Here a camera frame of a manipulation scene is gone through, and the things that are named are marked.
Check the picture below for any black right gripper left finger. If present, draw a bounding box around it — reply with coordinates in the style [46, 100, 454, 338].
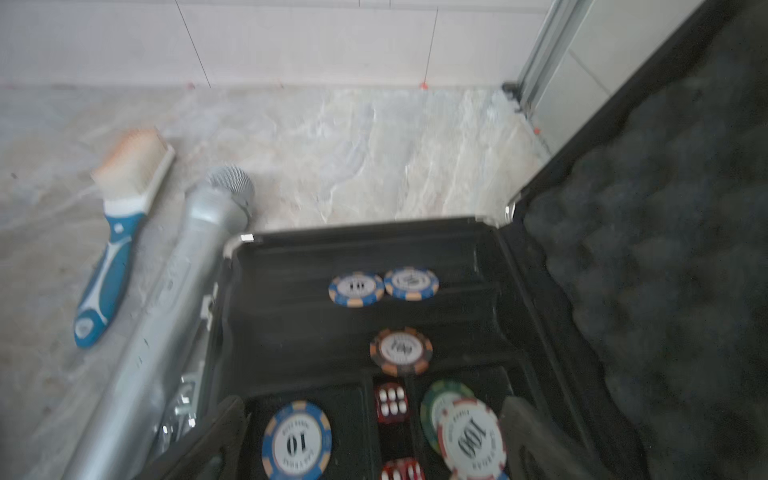
[135, 396, 248, 479]

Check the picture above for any red white poker chip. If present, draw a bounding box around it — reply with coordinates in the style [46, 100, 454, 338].
[436, 398, 508, 479]

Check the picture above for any red translucent die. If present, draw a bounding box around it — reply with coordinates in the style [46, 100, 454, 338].
[374, 382, 411, 424]

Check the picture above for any grey metal cylinder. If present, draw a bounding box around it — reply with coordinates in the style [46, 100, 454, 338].
[63, 165, 254, 479]

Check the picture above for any blue poker chip left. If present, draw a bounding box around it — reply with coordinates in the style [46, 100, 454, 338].
[328, 271, 385, 308]

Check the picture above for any blue white scrub brush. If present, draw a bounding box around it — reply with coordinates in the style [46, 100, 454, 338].
[73, 128, 175, 349]

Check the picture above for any large blue poker chip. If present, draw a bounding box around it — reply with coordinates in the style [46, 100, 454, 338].
[261, 400, 332, 480]

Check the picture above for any green poker chip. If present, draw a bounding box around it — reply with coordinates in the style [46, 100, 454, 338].
[420, 380, 475, 453]

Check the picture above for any black orange poker chip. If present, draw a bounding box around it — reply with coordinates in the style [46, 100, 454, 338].
[369, 327, 434, 377]

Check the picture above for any open black foam-lined case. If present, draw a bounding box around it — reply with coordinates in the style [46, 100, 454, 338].
[206, 1, 767, 479]

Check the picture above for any blue poker chip right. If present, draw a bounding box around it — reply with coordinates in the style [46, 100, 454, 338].
[384, 266, 440, 301]

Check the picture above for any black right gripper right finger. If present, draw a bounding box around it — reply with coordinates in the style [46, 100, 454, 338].
[499, 396, 600, 479]

